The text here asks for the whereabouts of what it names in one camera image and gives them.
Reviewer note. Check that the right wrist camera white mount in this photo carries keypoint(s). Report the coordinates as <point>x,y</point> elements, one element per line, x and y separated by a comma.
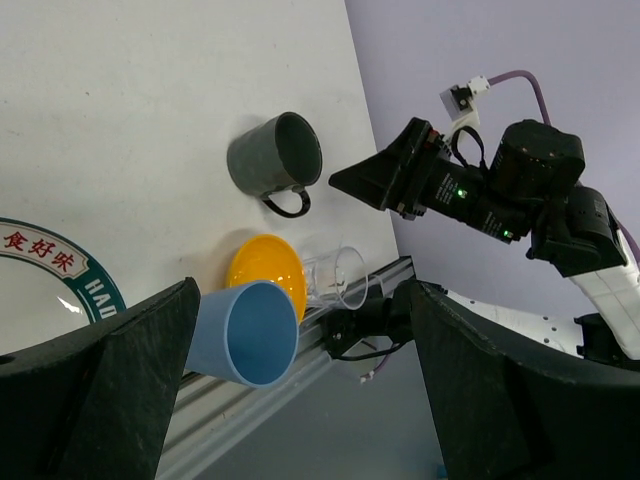
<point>460,103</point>

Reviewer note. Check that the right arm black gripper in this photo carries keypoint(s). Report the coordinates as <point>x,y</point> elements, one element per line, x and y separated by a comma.
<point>415,173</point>

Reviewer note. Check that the dark grey mug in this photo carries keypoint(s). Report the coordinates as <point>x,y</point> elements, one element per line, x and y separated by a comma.
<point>282,154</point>

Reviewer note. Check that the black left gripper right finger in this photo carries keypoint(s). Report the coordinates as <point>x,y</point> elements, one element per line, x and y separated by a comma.
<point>508,407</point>

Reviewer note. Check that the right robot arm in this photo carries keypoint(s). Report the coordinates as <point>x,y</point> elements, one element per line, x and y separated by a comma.
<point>573,229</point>

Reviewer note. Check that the yellow plastic bowl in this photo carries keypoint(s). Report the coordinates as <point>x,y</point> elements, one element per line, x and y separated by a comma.
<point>270,258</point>

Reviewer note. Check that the white plate green rim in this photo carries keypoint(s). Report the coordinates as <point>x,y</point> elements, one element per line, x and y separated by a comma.
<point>50,286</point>

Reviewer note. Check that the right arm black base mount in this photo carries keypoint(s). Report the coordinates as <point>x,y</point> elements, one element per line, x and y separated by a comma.
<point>377,317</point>

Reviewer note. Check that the clear glass cup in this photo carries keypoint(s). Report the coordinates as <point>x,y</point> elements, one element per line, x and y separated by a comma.
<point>337,279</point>

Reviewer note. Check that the blue plastic cup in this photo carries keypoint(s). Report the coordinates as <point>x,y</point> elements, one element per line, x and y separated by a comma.
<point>246,334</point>

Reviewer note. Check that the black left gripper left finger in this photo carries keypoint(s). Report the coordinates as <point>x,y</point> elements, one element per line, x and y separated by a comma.
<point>96,403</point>

